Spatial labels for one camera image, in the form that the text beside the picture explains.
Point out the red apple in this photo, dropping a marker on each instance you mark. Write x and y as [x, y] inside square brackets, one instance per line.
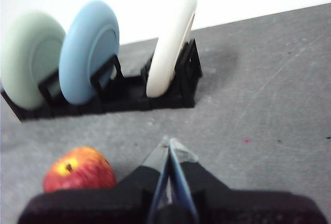
[80, 172]

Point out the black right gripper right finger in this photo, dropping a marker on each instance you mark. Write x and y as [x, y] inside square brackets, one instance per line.
[245, 208]

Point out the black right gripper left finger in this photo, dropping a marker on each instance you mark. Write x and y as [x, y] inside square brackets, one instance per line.
[103, 206]

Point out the green plate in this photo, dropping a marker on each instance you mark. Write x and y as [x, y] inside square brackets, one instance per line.
[23, 58]

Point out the black plate rack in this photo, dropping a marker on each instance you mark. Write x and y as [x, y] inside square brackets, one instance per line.
[124, 97]

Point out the blue plate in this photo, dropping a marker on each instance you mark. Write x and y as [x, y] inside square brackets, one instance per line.
[82, 53]

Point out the cream white plate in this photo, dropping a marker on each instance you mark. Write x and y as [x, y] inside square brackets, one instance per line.
[170, 40]

